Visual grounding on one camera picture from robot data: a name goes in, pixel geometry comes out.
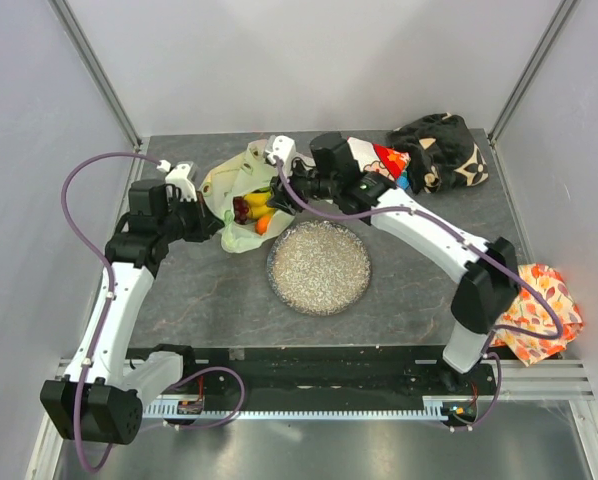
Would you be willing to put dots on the orange green fake mango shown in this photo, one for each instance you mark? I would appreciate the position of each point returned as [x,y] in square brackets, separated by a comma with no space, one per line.
[262,224]

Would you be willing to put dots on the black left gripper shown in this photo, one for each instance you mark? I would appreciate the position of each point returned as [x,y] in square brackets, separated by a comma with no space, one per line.
[207,222]

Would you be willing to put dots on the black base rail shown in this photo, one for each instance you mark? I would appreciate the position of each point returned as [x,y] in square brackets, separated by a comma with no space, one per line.
[412,371]

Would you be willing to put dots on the black beige patterned cloth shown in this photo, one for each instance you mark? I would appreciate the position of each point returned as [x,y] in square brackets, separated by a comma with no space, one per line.
[443,153]

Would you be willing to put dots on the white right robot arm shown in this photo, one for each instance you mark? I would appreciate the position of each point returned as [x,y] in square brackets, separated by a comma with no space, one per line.
[366,184]

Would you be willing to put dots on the white cartoon print cloth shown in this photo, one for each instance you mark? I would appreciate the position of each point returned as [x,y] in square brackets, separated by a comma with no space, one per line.
[380,159]

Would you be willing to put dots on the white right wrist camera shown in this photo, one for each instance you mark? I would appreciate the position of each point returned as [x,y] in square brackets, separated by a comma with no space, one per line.
[279,150]

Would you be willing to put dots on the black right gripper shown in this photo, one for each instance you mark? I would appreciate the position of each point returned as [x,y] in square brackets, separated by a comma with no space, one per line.
[283,198]

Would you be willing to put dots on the dark red fake grapes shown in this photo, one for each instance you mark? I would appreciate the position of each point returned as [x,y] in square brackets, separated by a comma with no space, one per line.
[241,210]

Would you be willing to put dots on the speckled ceramic plate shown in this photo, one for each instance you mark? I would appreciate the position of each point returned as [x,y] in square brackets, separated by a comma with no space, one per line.
[319,268]

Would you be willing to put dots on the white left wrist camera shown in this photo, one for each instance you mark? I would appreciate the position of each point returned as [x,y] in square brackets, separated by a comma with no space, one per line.
[181,176]

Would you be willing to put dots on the orange floral cloth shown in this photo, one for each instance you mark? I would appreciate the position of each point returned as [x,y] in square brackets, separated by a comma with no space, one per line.
[528,314]

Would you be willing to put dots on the avocado print plastic bag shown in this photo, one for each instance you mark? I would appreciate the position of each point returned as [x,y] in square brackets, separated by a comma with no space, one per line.
[237,192]

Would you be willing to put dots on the yellow fake banana bunch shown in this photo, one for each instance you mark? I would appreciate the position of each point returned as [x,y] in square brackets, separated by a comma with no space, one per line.
[258,204]

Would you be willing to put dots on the grey slotted cable duct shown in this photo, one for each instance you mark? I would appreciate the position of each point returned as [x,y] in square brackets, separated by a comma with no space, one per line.
[171,408]

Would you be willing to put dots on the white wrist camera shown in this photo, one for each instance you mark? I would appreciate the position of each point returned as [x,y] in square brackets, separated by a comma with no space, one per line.
[181,176]
[279,150]

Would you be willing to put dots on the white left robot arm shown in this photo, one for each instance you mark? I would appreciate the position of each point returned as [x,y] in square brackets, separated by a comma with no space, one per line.
[96,400]

